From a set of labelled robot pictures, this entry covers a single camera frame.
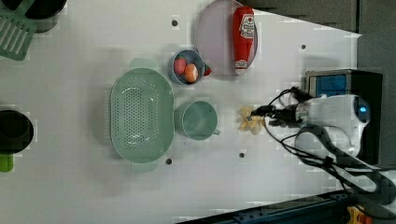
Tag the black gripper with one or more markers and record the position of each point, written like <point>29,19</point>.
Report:
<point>285,117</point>

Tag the peeled plush banana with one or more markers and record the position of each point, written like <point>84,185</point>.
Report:
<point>248,123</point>

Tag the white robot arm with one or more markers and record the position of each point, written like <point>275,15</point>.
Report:
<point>329,137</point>

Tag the green mug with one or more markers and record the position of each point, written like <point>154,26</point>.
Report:
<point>197,120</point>

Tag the small red strawberry toy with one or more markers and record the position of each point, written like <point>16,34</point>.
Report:
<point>208,70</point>

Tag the orange slice toy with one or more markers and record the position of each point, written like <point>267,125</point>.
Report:
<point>191,73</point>

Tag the blue bowl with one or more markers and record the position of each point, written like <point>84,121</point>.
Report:
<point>190,56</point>

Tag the red plush ketchup bottle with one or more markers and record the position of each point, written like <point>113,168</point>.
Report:
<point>243,36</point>

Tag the plush strawberry in bowl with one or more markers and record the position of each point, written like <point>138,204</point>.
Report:
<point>179,65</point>

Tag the grey round plate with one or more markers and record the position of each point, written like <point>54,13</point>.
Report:
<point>214,37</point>

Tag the green oval colander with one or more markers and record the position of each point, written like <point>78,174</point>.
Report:
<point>141,108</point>

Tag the yellow red emergency button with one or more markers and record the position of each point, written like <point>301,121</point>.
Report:
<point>357,217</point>

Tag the black cylinder cup upper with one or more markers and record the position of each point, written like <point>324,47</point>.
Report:
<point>45,14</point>

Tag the black cylinder cup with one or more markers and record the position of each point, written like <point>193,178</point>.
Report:
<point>16,132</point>
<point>45,14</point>

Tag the black cylinder cup lower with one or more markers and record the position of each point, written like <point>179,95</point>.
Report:
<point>16,132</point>

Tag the green slotted spatula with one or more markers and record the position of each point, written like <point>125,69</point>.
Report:
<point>16,31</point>

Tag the green plastic piece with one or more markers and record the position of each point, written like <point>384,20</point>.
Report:
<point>6,163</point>

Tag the blue metal frame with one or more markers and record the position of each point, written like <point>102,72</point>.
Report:
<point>326,208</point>

